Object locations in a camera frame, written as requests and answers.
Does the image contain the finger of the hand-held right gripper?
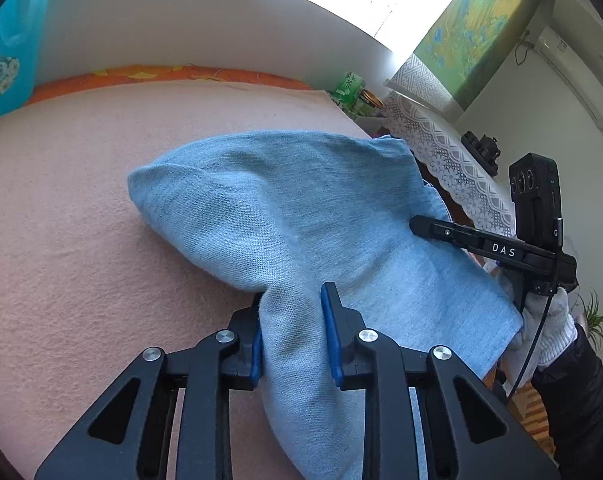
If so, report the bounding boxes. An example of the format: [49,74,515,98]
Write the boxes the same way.
[409,214,483,252]

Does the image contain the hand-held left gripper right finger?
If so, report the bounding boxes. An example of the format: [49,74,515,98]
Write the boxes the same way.
[320,281,562,480]

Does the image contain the blue denim pants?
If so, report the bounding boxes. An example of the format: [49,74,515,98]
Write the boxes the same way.
[128,130,523,480]

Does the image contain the teal detergent jug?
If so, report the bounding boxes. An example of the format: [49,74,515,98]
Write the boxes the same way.
[0,0,53,127]

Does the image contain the green tea box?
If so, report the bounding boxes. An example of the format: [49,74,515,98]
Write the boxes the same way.
[330,70,368,112]

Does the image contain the green potted plant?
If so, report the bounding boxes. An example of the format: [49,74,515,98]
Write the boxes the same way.
[573,289,603,343]

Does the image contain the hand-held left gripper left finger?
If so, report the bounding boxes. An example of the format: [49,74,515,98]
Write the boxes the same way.
[34,292,265,480]

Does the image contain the green wall poster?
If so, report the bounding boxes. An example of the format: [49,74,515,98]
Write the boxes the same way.
[411,0,543,112]

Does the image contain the person's right hand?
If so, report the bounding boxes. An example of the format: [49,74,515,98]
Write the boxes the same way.
[505,289,578,387]

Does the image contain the person's right forearm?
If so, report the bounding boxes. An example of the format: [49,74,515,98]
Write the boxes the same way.
[531,322,603,480]

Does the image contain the white lace cloth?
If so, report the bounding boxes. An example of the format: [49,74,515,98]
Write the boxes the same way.
[383,52,518,239]

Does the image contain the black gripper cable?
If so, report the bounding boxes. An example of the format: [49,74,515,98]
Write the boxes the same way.
[504,217,565,401]

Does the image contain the round tin can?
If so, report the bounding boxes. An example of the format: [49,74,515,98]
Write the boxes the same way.
[354,88,385,119]

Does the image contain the orange patterned bed sheet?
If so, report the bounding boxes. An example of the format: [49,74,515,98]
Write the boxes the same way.
[24,63,313,107]

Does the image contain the black power cord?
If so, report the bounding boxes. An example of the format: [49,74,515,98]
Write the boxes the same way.
[513,30,536,67]

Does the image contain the white air conditioner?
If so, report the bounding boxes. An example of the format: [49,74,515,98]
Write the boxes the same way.
[533,26,603,132]

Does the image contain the small black object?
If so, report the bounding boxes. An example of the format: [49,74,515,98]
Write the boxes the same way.
[460,130,501,177]

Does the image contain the peach blanket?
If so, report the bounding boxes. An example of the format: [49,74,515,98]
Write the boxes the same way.
[0,77,502,480]

